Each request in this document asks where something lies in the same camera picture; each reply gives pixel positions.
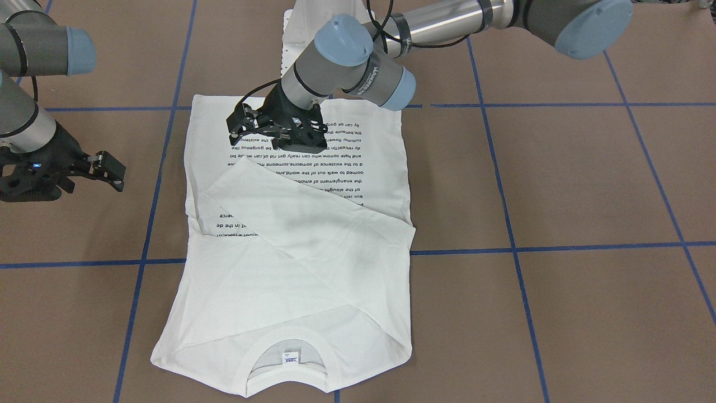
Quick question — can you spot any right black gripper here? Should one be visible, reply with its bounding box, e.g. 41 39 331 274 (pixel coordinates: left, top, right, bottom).
1 126 126 202

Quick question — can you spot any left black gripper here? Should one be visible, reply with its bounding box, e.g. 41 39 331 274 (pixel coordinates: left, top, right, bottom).
226 84 328 154

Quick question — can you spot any white long-sleeve printed shirt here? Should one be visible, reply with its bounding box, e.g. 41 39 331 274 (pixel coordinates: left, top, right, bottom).
151 95 415 397

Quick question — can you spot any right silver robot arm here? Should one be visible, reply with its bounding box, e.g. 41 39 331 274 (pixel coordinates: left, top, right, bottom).
1 1 126 202

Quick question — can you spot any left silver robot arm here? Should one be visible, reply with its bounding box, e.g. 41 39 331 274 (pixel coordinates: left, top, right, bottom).
226 1 633 153

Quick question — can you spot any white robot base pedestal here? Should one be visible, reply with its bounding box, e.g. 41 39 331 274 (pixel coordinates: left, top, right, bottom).
281 1 374 93

